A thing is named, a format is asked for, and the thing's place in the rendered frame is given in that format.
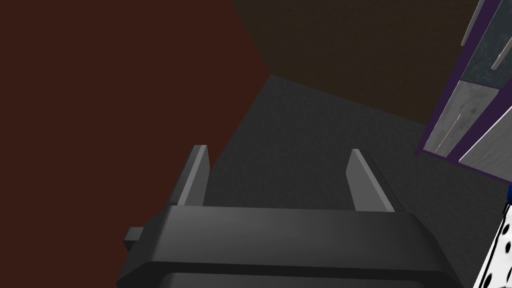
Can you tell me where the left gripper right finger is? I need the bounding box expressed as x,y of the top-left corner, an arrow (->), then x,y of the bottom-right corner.
345,148 -> 406,213

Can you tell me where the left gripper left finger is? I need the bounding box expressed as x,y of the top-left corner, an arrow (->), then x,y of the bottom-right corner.
169,144 -> 211,207

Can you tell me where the purple cabinet with grey drawers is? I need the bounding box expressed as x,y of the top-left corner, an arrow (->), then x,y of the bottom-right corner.
414,0 -> 512,185

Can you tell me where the white object with black dots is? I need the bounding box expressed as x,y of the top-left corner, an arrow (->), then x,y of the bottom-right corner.
473,184 -> 512,288

